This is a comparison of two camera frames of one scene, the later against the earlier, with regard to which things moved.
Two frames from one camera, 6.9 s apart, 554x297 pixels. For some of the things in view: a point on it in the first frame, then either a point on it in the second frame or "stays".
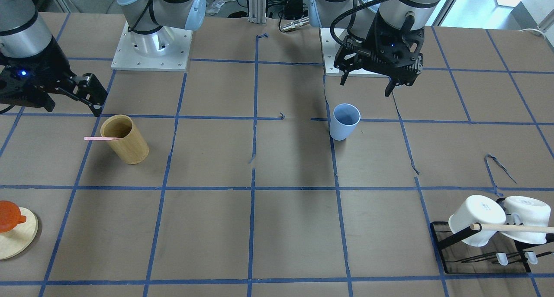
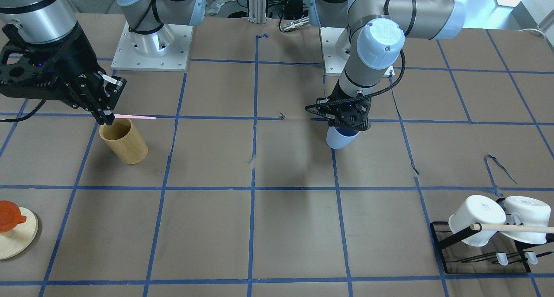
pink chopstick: (100, 138) -> (123, 116)
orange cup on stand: (10, 216) stays
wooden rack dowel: (511, 227) stays
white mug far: (531, 212) stays
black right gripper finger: (86, 88) -> (114, 86)
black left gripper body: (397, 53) -> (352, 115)
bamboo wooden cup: (131, 146) stays
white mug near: (477, 209) stays
